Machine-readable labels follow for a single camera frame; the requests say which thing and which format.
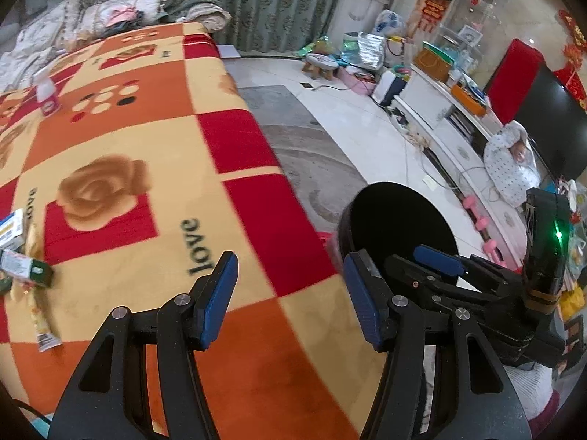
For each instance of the black television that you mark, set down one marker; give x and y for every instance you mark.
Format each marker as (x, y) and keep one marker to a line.
(550, 119)

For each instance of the green medicine box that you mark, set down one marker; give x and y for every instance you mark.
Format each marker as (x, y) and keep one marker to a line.
(25, 270)

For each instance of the green snack packet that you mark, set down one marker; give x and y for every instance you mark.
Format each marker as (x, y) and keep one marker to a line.
(316, 47)

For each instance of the pink basin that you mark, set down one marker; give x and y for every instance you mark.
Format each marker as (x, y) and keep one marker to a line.
(360, 81)

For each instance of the pink dumbbell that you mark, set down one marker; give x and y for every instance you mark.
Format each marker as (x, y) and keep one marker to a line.
(473, 203)
(497, 250)

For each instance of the orange box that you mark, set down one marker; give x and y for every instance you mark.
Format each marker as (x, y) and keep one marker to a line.
(467, 97)

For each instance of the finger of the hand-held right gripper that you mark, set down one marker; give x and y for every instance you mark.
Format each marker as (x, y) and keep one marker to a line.
(438, 260)
(426, 282)

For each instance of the white blue yellow medicine box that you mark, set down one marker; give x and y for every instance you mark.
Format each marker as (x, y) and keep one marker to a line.
(10, 229)

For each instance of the black round bin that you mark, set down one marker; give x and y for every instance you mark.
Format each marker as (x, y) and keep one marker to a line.
(399, 220)

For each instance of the red hanging decoration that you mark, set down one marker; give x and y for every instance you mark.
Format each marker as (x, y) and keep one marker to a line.
(433, 11)

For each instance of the small wooden stool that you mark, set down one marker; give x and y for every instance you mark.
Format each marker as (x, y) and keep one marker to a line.
(321, 62)

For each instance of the white television cabinet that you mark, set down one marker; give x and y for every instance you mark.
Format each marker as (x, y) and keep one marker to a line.
(449, 121)

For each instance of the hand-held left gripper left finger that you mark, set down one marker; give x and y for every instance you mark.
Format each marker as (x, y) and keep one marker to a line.
(218, 302)

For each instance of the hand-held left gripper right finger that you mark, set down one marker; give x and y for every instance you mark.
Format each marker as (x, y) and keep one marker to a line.
(367, 302)

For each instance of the doll in dotted wrap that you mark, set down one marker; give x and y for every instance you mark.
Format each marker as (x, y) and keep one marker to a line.
(513, 169)

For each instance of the white blue plastic bag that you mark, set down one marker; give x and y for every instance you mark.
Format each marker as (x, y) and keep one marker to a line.
(390, 23)

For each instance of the glass display cabinet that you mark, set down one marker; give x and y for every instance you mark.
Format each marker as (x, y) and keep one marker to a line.
(481, 4)

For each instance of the white cardboard box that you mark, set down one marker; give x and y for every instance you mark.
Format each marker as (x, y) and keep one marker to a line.
(228, 50)

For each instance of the red festive wall ornament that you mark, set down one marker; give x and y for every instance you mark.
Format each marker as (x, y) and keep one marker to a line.
(575, 32)
(573, 82)

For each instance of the orange yellow snack packet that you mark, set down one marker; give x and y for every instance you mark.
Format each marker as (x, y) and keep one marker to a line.
(39, 316)

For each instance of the red orange printed blanket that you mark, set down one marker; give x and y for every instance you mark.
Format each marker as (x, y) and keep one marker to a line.
(137, 146)

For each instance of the red cloth cover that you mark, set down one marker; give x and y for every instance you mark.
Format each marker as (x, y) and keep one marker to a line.
(513, 66)

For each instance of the silver foil bag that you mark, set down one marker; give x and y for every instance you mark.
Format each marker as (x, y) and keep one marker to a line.
(369, 48)

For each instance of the grey green patterned curtain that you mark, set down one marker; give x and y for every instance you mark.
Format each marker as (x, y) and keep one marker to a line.
(275, 4)

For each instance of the white bottle pink label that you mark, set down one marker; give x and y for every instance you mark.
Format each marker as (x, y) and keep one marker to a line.
(48, 96)

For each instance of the white navy appliance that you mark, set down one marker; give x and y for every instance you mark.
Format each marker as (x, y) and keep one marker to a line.
(390, 88)

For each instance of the brown gift box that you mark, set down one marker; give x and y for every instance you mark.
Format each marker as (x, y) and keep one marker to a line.
(433, 62)

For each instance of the grey floor rug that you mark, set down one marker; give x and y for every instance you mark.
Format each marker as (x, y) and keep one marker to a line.
(298, 156)

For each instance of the pile of pink dark clothes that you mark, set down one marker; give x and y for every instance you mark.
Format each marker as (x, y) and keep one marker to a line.
(124, 14)

